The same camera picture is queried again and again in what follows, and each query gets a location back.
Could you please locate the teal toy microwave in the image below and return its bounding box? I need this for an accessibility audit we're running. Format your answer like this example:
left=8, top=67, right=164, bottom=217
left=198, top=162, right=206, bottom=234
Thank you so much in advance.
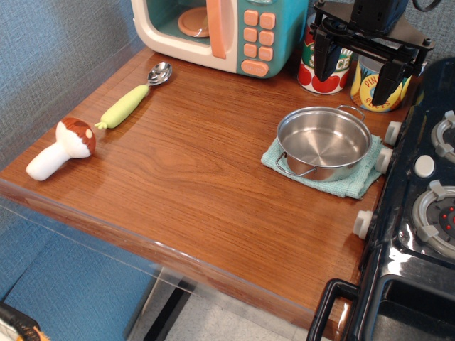
left=132, top=0, right=309, bottom=79

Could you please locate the black orange object bottom left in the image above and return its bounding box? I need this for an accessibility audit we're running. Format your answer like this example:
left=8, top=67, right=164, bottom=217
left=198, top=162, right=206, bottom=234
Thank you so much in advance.
left=1, top=302, right=50, bottom=341

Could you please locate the grey stove knob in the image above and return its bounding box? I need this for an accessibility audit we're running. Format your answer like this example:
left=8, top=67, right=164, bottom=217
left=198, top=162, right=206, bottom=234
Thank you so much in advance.
left=375, top=148, right=393, bottom=175
left=353, top=210, right=373, bottom=239
left=383, top=121, right=402, bottom=146

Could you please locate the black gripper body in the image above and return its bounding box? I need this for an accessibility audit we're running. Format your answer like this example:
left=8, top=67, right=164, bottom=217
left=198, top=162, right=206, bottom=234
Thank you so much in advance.
left=310, top=1, right=435, bottom=75

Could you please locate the green handled metal spoon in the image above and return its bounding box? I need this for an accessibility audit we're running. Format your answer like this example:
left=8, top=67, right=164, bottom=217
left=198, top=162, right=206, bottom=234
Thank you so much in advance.
left=95, top=62, right=172, bottom=130

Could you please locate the small steel pot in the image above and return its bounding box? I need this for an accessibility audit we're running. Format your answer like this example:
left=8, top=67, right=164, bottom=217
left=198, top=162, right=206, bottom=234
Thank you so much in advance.
left=274, top=105, right=373, bottom=182

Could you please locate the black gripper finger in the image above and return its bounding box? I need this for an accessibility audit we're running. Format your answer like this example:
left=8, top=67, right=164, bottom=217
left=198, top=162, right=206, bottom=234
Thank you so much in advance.
left=314, top=27, right=341, bottom=82
left=371, top=60, right=412, bottom=106

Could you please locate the grey stove knob lower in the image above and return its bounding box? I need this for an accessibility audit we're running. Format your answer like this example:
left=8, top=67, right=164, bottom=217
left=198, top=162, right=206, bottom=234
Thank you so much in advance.
left=353, top=210, right=373, bottom=239

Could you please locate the plush brown white mushroom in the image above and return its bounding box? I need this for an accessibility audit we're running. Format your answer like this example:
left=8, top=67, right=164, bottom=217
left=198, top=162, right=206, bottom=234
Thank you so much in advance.
left=26, top=117, right=96, bottom=181

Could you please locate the orange plate in microwave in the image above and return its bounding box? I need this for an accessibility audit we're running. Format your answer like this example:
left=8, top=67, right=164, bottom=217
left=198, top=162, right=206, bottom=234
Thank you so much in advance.
left=178, top=6, right=209, bottom=38

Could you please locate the grey stove knob middle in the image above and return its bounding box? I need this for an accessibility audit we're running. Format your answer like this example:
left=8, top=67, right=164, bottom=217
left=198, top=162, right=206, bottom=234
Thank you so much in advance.
left=375, top=148, right=393, bottom=175

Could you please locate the pineapple slices can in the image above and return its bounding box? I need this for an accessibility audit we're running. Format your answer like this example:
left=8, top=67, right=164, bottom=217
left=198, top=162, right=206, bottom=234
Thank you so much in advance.
left=350, top=55, right=411, bottom=113

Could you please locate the black toy stove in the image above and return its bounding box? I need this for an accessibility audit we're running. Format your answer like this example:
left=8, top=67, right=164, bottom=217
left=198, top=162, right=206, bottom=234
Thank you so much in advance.
left=307, top=58, right=454, bottom=340

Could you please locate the grey stove knob upper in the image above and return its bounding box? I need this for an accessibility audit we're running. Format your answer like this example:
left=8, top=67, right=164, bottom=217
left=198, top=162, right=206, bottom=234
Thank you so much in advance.
left=383, top=121, right=402, bottom=146

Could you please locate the teal dish cloth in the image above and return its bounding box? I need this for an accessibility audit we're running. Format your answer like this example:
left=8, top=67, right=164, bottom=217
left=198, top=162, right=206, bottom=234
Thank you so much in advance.
left=261, top=135, right=387, bottom=200

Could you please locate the tomato sauce can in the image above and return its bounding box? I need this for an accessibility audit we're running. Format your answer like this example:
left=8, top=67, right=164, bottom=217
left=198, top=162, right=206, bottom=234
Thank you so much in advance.
left=296, top=13, right=355, bottom=95

